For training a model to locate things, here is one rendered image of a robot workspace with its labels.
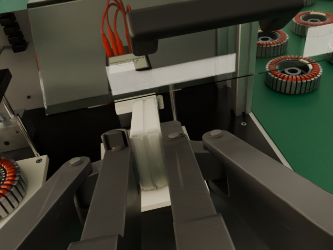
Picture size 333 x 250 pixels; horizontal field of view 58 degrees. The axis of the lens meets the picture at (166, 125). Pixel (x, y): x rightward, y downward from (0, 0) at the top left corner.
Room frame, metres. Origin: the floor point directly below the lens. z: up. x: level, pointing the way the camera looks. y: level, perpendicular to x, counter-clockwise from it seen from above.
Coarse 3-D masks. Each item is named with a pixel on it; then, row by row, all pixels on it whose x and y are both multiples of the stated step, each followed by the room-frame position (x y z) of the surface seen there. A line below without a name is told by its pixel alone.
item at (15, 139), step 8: (16, 112) 0.47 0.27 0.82; (24, 112) 0.47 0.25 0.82; (8, 120) 0.45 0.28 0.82; (24, 120) 0.45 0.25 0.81; (0, 128) 0.43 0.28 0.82; (8, 128) 0.43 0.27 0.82; (16, 128) 0.43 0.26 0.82; (32, 128) 0.47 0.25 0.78; (0, 136) 0.42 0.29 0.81; (8, 136) 0.43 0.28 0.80; (16, 136) 0.43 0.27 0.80; (24, 136) 0.43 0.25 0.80; (32, 136) 0.45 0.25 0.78; (0, 144) 0.42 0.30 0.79; (8, 144) 0.43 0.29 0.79; (16, 144) 0.43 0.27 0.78; (24, 144) 0.43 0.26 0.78; (0, 152) 0.42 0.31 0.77
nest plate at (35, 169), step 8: (24, 160) 0.38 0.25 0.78; (32, 160) 0.38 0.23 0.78; (40, 160) 0.37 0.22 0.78; (48, 160) 0.38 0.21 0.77; (24, 168) 0.36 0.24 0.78; (32, 168) 0.36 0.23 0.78; (40, 168) 0.36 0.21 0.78; (32, 176) 0.34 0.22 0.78; (40, 176) 0.34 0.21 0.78; (32, 184) 0.32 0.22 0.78; (40, 184) 0.32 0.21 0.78; (32, 192) 0.31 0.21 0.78; (24, 200) 0.29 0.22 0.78; (16, 208) 0.28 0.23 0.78; (0, 216) 0.27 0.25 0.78; (8, 216) 0.27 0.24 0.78; (0, 224) 0.26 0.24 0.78
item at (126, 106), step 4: (148, 96) 0.37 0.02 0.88; (152, 96) 0.37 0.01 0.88; (128, 100) 0.37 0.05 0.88; (132, 100) 0.36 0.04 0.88; (156, 100) 0.36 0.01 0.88; (116, 104) 0.36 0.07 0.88; (120, 104) 0.36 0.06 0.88; (124, 104) 0.36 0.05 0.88; (128, 104) 0.36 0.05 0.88; (132, 104) 0.35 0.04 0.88; (116, 108) 0.35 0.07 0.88; (120, 108) 0.35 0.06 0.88; (124, 108) 0.35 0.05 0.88; (128, 108) 0.35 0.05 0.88; (132, 108) 0.35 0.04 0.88; (116, 112) 0.35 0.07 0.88; (120, 112) 0.35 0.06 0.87; (124, 112) 0.35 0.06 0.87; (128, 112) 0.35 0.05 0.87
